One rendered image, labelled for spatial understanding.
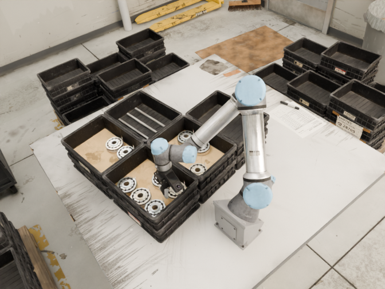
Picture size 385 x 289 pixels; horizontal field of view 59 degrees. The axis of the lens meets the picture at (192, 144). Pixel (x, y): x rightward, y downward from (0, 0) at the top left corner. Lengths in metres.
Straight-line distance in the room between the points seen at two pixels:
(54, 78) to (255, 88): 2.44
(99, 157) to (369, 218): 1.93
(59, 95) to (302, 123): 2.06
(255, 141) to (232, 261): 0.60
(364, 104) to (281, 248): 1.53
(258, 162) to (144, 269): 0.74
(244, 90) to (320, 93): 1.82
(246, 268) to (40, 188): 2.05
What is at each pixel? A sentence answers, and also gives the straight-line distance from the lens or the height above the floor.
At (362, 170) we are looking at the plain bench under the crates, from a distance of 2.11.
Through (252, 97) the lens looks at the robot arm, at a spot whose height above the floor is 1.40.
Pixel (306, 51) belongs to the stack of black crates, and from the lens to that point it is 3.63.
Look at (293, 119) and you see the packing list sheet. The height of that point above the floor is 0.70.
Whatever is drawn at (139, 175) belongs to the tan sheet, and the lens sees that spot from 1.84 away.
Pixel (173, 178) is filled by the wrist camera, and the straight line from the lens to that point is 1.57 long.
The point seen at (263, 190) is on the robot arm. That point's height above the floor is 1.11.
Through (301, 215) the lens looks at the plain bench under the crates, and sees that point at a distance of 1.84.
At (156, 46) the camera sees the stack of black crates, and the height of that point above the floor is 0.53.
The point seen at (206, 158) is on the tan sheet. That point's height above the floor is 0.83.
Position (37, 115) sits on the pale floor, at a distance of 3.95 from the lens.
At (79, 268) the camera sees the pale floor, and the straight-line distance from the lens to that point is 2.63.
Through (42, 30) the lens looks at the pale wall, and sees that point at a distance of 4.83.
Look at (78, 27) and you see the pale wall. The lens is 4.97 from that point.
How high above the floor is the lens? 2.22
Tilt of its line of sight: 46 degrees down
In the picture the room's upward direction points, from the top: 7 degrees counter-clockwise
